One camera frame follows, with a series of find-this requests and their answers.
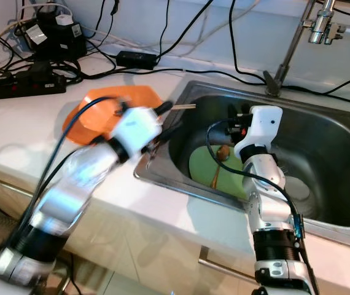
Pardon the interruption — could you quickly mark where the orange square bowl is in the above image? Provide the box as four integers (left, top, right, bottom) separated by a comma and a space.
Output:
84, 86, 163, 133

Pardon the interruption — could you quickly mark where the white kitchen cabinet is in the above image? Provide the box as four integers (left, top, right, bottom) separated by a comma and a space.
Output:
0, 144, 350, 295

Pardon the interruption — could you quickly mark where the wooden chopstick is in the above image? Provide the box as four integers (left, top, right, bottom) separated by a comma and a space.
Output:
112, 103, 198, 116

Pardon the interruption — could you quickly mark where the brown wooden spoon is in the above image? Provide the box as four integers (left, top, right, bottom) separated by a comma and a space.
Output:
211, 143, 232, 190

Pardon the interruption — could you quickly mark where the chrome faucet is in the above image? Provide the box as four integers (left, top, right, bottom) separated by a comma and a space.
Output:
263, 0, 350, 98

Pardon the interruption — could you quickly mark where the green plate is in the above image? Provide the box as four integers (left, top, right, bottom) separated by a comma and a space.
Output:
189, 146, 252, 200

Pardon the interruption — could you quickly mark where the black power adapter brick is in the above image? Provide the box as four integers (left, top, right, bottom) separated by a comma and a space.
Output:
115, 50, 159, 68

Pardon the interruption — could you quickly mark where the orange round plate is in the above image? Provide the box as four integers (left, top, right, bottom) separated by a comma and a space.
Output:
61, 92, 139, 146

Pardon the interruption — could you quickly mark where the stainless steel sink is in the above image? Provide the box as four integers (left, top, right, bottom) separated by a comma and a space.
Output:
134, 80, 350, 237

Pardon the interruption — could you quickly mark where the black charger box with labels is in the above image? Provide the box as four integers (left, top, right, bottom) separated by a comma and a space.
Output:
17, 14, 79, 60

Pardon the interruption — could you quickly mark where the black power strip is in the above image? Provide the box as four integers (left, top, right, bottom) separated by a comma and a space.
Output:
0, 69, 60, 102

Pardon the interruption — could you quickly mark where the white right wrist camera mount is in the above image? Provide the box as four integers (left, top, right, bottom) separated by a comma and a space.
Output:
235, 106, 285, 159

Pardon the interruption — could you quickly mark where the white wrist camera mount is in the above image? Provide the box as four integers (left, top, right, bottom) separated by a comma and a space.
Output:
235, 106, 285, 159
112, 106, 166, 157

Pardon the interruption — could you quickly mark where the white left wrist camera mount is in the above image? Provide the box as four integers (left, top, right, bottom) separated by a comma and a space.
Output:
112, 106, 166, 157

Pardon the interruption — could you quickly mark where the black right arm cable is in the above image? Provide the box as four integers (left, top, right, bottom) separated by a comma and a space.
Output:
206, 119, 320, 293

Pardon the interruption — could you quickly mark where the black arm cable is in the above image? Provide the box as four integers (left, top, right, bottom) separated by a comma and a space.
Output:
206, 119, 320, 293
31, 95, 142, 246

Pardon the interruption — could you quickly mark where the thick black cable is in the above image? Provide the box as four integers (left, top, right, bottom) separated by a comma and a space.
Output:
154, 0, 216, 59

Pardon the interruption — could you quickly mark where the thin black cable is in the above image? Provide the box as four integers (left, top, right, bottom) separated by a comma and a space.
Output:
158, 0, 171, 55

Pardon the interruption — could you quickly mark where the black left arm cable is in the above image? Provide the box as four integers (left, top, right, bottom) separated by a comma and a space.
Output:
31, 95, 142, 246

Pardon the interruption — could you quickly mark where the steel cabinet handle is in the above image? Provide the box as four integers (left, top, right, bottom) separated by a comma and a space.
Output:
198, 246, 262, 285
0, 165, 44, 197

